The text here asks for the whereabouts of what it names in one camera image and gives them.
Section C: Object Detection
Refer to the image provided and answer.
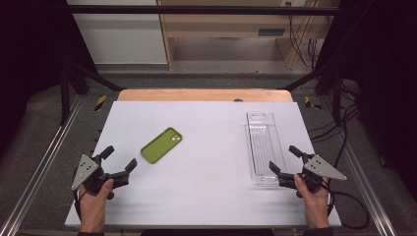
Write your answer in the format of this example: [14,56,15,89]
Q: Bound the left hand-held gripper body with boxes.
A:
[71,153,131,201]

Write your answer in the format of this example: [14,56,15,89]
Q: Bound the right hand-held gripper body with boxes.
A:
[277,152,348,199]

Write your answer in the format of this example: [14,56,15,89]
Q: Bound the clear plastic packaging box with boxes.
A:
[245,110,287,187]

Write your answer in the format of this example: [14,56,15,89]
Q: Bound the person's left hand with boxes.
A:
[78,178,115,234]

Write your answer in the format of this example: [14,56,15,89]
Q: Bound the person's right hand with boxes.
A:
[293,174,330,230]

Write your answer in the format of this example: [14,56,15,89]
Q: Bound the yellow black tape strip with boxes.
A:
[304,95,324,111]
[93,94,108,113]

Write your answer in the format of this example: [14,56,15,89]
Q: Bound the white board sheet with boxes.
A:
[64,100,342,229]

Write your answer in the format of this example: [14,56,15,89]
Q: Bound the wooden table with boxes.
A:
[117,88,294,103]

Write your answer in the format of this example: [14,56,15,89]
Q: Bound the black curtain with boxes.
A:
[316,0,417,198]
[0,0,96,159]

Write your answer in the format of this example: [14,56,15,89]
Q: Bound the white cabinet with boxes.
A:
[66,0,168,66]

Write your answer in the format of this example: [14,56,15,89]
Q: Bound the wooden desk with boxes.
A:
[156,0,340,71]

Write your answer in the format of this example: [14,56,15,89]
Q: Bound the black metal crossbar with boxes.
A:
[65,4,340,17]

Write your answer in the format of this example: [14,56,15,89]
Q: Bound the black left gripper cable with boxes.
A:
[73,189,84,221]

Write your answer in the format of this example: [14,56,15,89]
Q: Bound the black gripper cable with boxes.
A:
[73,189,84,221]
[323,183,371,230]

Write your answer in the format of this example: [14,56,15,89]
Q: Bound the aluminium rail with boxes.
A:
[0,94,85,236]
[319,96,398,236]

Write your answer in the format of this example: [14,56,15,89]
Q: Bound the black floor cables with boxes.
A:
[308,83,362,171]

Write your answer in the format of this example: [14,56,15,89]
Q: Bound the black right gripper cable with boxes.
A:
[323,183,371,230]

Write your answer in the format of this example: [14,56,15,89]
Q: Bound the black metal frame strut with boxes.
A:
[278,62,344,123]
[59,62,128,126]

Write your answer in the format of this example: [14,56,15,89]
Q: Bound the black hanging cables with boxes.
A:
[284,1,327,70]

